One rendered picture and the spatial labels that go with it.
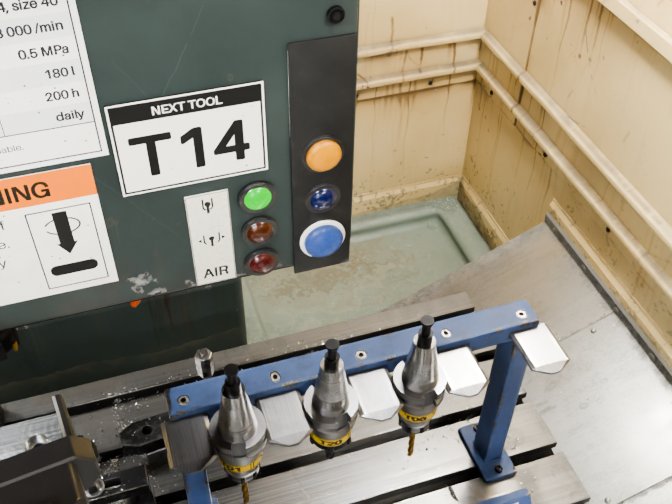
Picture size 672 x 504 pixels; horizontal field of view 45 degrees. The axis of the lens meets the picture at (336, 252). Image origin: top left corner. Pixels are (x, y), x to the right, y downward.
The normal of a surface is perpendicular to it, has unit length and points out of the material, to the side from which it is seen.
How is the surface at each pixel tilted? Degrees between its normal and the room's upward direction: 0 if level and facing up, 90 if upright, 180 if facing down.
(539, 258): 24
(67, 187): 90
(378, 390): 0
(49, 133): 90
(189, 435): 0
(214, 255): 90
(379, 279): 0
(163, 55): 90
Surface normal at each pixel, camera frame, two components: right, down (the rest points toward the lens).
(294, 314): 0.01, -0.72
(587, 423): -0.38, -0.57
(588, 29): -0.94, 0.25
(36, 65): 0.32, 0.66
